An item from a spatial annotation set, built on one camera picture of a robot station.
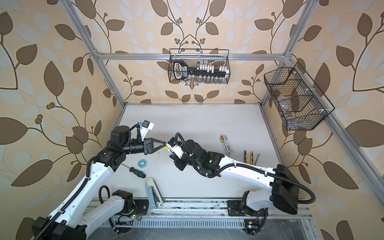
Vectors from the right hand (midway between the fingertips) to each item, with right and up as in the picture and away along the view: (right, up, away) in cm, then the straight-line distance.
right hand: (171, 156), depth 72 cm
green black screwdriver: (-23, -12, +13) cm, 29 cm away
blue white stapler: (-9, -22, +4) cm, 24 cm away
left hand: (-2, +6, -4) cm, 8 cm away
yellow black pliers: (+46, -6, +18) cm, 49 cm away
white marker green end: (+30, 0, +25) cm, 39 cm away
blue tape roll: (-21, -9, +18) cm, 29 cm away
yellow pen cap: (-2, +5, -4) cm, 6 cm away
